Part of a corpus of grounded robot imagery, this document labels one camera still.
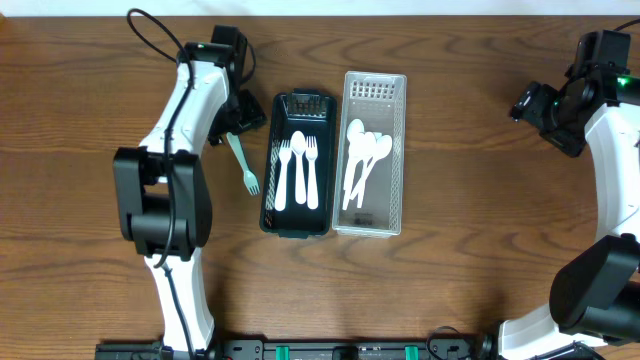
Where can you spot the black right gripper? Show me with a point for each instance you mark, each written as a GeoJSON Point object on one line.
{"type": "Point", "coordinates": [532, 104]}

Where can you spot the white fork long handle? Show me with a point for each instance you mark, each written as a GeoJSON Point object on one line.
{"type": "Point", "coordinates": [312, 189]}

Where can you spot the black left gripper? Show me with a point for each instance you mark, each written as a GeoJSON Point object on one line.
{"type": "Point", "coordinates": [253, 114]}

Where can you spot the white thin spoon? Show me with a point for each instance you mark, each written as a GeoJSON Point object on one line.
{"type": "Point", "coordinates": [354, 130]}
{"type": "Point", "coordinates": [379, 150]}
{"type": "Point", "coordinates": [369, 141]}

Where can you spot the clear plastic basket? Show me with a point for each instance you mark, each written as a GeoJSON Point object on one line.
{"type": "Point", "coordinates": [379, 101]}

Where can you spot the dark green plastic basket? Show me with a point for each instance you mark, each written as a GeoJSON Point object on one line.
{"type": "Point", "coordinates": [314, 114]}

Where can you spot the white thick-handled spoon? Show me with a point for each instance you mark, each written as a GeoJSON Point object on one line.
{"type": "Point", "coordinates": [298, 144]}

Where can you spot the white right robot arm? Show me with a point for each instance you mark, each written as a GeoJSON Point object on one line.
{"type": "Point", "coordinates": [593, 301]}

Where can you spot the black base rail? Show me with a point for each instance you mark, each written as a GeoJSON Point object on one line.
{"type": "Point", "coordinates": [445, 347]}

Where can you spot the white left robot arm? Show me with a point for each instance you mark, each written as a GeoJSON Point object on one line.
{"type": "Point", "coordinates": [164, 206]}

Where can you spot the mint green plastic fork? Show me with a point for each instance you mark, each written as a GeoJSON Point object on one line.
{"type": "Point", "coordinates": [249, 178]}

